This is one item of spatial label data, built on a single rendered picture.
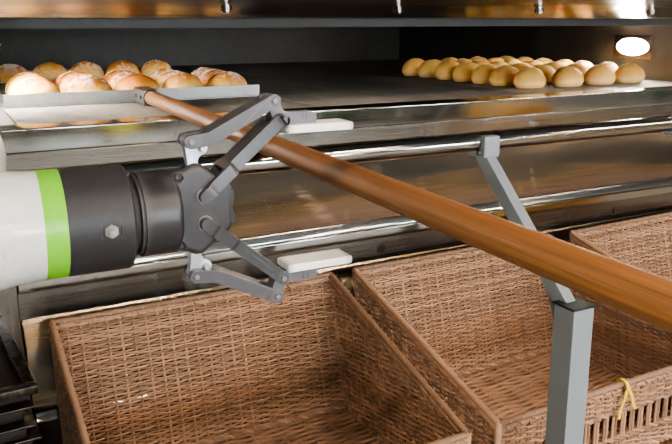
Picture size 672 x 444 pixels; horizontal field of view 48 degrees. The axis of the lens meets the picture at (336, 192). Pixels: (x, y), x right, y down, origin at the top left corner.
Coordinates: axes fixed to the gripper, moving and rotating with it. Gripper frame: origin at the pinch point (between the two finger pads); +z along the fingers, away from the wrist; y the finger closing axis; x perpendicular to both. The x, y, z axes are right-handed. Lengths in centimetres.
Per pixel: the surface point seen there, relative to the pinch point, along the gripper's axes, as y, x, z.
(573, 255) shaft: -1.2, 29.0, 3.3
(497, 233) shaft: -0.8, 21.4, 2.9
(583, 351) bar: 30, -8, 45
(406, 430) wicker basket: 54, -36, 33
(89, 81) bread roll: -4, -102, -6
